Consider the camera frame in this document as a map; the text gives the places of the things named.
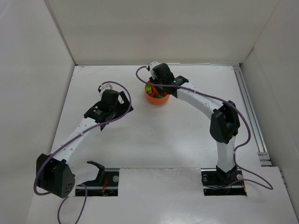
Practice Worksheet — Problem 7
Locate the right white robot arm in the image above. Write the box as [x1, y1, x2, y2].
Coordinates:
[148, 61, 240, 173]

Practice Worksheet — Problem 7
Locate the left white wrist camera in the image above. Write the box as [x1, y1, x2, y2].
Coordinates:
[98, 83, 113, 94]

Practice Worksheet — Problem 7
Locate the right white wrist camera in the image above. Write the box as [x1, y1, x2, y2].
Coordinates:
[147, 61, 161, 79]

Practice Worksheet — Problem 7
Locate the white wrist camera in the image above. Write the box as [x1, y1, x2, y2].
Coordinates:
[147, 61, 161, 79]
[98, 83, 113, 94]

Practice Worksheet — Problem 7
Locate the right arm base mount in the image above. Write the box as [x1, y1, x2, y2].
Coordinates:
[201, 168, 247, 196]

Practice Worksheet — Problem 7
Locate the lime long lego brick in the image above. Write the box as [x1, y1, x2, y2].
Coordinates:
[145, 84, 152, 94]

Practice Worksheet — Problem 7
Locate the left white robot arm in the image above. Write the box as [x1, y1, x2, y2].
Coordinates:
[33, 89, 133, 198]

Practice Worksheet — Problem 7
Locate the aluminium rail right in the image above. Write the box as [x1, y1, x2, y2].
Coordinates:
[233, 65, 272, 167]

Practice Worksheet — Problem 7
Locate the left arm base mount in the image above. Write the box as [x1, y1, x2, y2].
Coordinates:
[75, 161, 120, 197]

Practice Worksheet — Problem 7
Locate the orange round divided container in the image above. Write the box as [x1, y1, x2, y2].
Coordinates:
[145, 80, 169, 106]

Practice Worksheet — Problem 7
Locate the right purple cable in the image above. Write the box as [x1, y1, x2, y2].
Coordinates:
[135, 66, 274, 191]

